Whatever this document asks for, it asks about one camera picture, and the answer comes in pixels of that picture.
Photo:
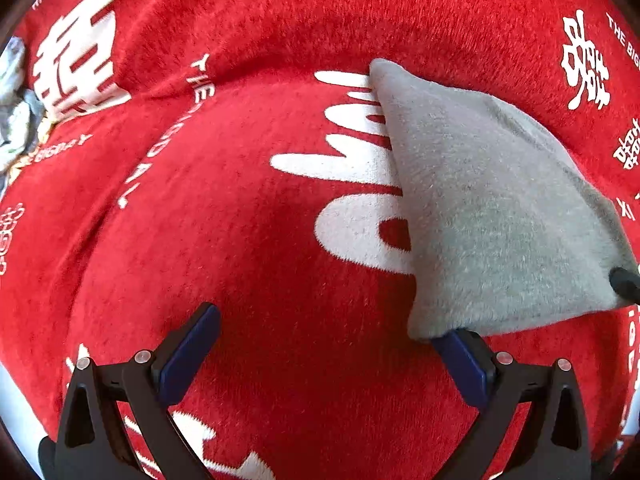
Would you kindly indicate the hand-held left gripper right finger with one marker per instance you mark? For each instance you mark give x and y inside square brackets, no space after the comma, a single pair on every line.
[462,365]

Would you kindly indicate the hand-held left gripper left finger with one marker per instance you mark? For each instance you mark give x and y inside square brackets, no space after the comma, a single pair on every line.
[187,355]

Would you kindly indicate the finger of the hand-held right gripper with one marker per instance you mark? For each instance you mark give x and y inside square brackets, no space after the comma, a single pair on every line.
[626,282]

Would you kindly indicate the small grey fleece garment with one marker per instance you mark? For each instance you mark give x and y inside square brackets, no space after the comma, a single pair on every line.
[495,220]

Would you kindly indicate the white patterned clothes pile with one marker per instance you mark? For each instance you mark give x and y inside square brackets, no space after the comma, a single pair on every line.
[12,95]

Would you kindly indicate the red printed blanket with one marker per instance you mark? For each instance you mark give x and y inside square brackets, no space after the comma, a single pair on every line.
[240,240]

